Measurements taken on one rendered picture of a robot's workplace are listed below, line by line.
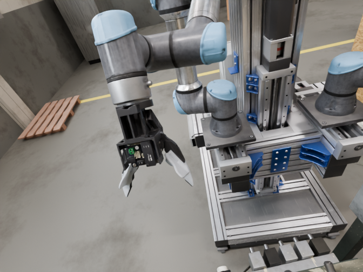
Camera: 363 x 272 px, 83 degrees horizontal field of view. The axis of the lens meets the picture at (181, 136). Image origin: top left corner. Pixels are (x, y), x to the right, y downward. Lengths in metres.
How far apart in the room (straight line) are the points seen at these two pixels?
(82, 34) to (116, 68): 5.88
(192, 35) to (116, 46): 0.15
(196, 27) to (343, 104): 0.79
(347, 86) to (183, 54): 0.76
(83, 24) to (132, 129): 5.84
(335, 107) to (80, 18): 5.74
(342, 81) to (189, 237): 1.46
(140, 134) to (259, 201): 1.42
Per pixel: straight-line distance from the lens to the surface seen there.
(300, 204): 1.75
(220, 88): 0.85
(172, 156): 0.43
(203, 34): 0.43
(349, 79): 1.04
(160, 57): 0.45
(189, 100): 0.87
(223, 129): 0.93
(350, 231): 1.31
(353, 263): 0.97
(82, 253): 2.19
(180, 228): 1.90
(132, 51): 0.39
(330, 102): 1.09
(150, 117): 0.41
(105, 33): 0.39
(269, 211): 1.69
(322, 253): 1.03
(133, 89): 0.37
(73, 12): 6.18
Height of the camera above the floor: 1.69
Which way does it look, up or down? 40 degrees down
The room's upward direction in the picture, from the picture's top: 16 degrees counter-clockwise
